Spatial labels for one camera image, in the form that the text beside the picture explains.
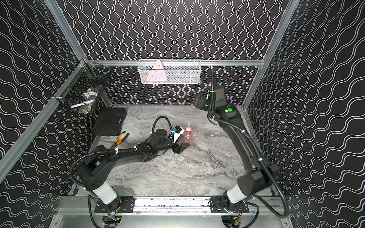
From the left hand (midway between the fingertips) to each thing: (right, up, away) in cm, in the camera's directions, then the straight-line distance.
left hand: (186, 138), depth 83 cm
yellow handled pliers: (-45, -2, +18) cm, 49 cm away
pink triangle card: (-18, +40, +7) cm, 44 cm away
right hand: (+8, +21, -7) cm, 24 cm away
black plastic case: (-54, +9, +17) cm, 57 cm away
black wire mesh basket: (-67, +31, +12) cm, 75 cm away
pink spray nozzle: (+1, +6, -6) cm, 9 cm away
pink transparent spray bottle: (0, +1, -4) cm, 4 cm away
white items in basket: (-53, +17, -8) cm, 57 cm away
